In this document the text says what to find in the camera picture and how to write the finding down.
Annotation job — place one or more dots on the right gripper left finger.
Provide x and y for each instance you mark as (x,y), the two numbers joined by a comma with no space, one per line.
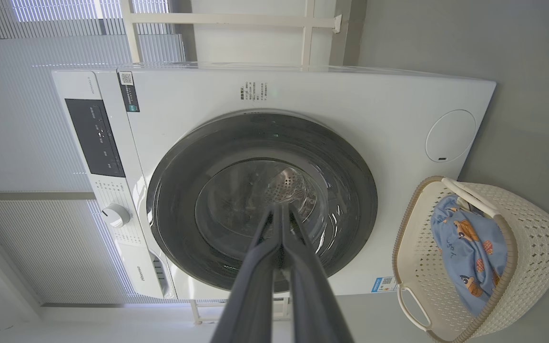
(255,295)

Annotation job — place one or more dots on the blue bear-print garment white lining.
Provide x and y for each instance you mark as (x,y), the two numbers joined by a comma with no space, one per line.
(465,257)

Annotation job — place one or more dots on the stainless steel washing machine drum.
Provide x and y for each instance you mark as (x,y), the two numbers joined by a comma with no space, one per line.
(293,183)

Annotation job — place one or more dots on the white washing machine dial knob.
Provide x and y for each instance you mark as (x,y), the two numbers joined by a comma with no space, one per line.
(116,216)

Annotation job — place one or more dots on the blue energy label sticker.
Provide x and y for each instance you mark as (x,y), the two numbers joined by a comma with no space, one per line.
(384,284)

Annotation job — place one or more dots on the white front-load washing machine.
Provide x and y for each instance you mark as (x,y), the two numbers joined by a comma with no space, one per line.
(350,119)

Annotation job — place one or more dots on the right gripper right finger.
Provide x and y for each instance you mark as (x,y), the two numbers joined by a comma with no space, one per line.
(315,305)

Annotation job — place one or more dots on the dark washing machine door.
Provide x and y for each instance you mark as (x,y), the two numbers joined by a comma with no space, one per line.
(179,190)

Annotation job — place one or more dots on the cream metal railing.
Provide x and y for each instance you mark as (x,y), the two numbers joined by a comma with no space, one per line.
(231,19)

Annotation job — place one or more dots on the dark washing machine display panel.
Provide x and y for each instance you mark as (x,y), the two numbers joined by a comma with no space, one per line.
(96,138)

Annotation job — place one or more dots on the cream perforated laundry basket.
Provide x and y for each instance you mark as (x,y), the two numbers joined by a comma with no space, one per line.
(532,228)

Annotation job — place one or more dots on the round white filter cover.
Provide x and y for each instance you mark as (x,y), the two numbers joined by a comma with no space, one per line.
(451,136)

